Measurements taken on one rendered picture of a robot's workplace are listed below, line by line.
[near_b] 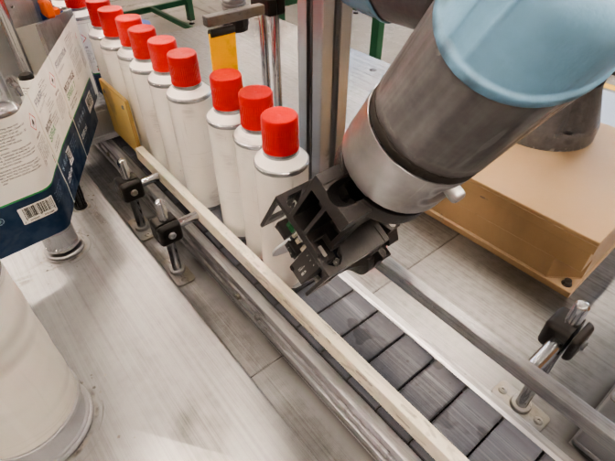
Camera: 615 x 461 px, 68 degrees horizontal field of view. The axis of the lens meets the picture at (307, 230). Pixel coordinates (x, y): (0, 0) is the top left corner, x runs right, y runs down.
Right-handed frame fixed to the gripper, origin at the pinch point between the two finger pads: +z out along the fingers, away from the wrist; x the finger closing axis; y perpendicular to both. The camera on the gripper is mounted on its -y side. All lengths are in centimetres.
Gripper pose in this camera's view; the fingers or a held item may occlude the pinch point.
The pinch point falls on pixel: (315, 256)
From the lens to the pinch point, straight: 47.9
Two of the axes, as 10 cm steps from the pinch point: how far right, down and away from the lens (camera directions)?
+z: -3.2, 3.9, 8.7
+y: -7.7, 4.2, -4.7
